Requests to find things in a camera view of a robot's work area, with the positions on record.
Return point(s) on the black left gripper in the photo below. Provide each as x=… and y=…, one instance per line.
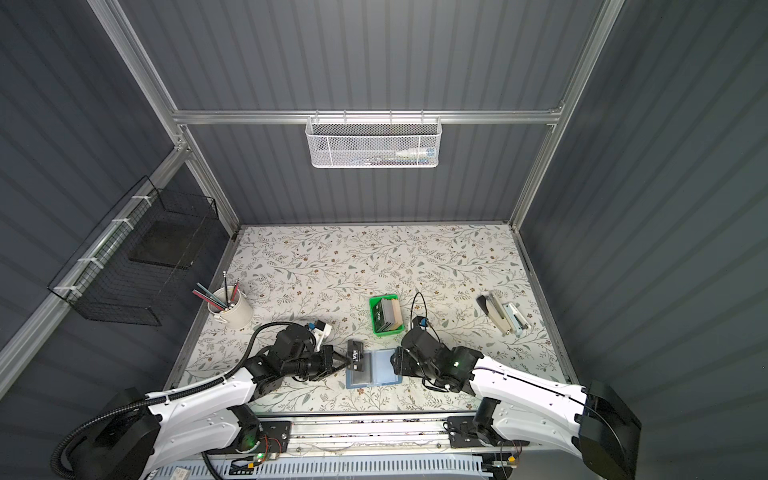
x=328, y=364

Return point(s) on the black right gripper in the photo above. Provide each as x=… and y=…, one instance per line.
x=400, y=361

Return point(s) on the blue leather card holder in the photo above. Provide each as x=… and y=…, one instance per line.
x=375, y=370

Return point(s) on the stack of cards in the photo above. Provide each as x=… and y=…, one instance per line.
x=387, y=315

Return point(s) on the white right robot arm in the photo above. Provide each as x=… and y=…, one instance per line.
x=592, y=423

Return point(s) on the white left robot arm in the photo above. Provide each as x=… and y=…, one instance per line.
x=137, y=434

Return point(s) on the white pencil cup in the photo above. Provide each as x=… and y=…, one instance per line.
x=236, y=317

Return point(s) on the beige black stapler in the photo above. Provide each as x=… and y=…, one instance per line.
x=491, y=307

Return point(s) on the red pencil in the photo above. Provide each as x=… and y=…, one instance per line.
x=234, y=294

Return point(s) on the green pencil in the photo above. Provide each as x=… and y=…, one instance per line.
x=203, y=293

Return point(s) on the white tube in basket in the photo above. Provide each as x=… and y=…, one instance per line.
x=418, y=154

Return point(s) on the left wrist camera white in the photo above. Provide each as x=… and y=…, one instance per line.
x=321, y=332

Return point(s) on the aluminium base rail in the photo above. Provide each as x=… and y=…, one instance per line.
x=401, y=433

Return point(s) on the black wire basket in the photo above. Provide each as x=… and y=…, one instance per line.
x=131, y=272

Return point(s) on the white mesh wall basket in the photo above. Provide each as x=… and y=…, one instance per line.
x=369, y=145

